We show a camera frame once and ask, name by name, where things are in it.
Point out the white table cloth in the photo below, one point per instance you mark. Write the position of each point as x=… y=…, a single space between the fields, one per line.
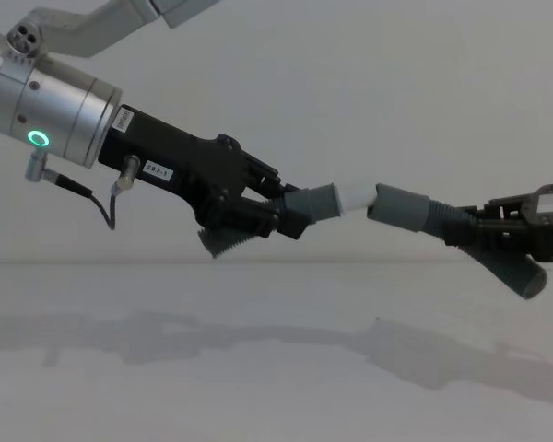
x=276 y=359

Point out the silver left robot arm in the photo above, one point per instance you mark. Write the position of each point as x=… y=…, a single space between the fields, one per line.
x=50 y=101

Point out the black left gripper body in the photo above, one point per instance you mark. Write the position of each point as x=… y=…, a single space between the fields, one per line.
x=166 y=152

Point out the white plastic tube connector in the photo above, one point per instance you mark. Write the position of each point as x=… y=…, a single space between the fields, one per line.
x=355 y=198

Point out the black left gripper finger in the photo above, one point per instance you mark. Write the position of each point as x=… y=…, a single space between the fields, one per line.
x=258 y=216
x=258 y=170

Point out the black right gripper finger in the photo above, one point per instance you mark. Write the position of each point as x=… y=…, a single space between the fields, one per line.
x=502 y=209
x=484 y=237

